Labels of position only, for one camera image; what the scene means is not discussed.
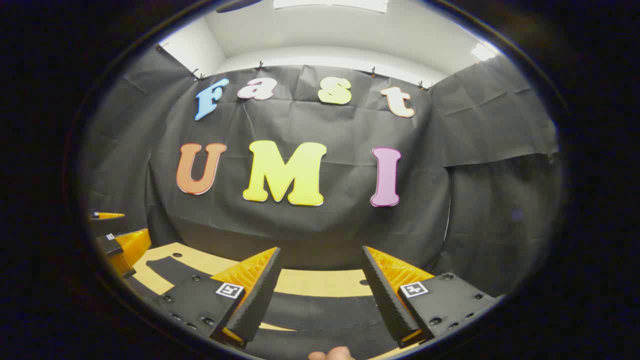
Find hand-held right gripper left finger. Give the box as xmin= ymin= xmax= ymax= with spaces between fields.
xmin=155 ymin=246 xmax=282 ymax=349

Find black backdrop cloth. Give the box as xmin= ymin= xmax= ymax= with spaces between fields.
xmin=80 ymin=47 xmax=561 ymax=301

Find dark grey jeans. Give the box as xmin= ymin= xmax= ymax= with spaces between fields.
xmin=125 ymin=256 xmax=401 ymax=360

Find white ceiling light panel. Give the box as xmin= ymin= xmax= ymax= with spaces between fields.
xmin=273 ymin=0 xmax=390 ymax=14
xmin=470 ymin=42 xmax=497 ymax=62

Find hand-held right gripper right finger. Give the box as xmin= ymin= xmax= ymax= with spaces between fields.
xmin=361 ymin=245 xmax=504 ymax=349

